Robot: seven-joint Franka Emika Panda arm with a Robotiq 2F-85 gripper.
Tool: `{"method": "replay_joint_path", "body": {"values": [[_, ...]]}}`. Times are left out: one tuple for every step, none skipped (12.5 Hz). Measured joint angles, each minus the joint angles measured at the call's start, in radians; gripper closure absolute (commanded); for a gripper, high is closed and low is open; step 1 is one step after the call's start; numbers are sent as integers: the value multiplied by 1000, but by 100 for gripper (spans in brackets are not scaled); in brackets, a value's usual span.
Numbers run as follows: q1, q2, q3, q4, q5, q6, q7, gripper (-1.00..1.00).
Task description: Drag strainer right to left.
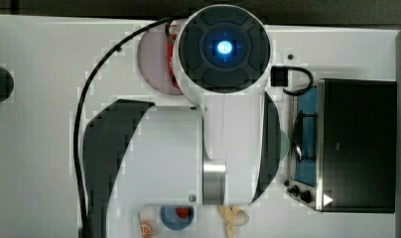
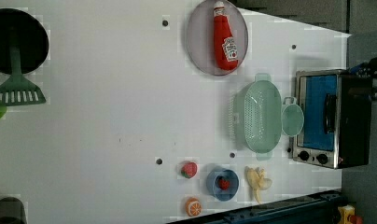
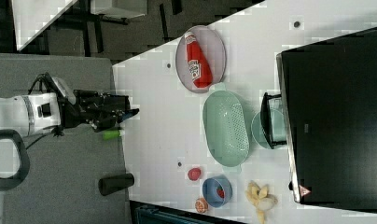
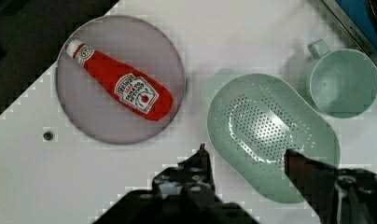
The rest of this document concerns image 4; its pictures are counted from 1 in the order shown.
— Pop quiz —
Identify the red ketchup bottle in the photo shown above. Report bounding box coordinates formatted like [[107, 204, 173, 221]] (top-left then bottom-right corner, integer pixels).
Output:
[[66, 39, 174, 121]]

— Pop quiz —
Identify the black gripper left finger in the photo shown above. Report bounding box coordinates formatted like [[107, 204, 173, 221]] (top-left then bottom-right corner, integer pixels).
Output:
[[152, 143, 216, 198]]

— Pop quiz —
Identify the green plastic strainer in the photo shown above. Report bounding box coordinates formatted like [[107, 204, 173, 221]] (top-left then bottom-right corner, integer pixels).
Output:
[[207, 74, 341, 203]]

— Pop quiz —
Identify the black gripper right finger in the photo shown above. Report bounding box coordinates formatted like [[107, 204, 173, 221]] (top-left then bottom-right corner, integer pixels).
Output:
[[284, 149, 377, 224]]

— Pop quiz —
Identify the grey round plate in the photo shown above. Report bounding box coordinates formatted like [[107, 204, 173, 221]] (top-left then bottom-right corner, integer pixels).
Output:
[[56, 15, 186, 145]]

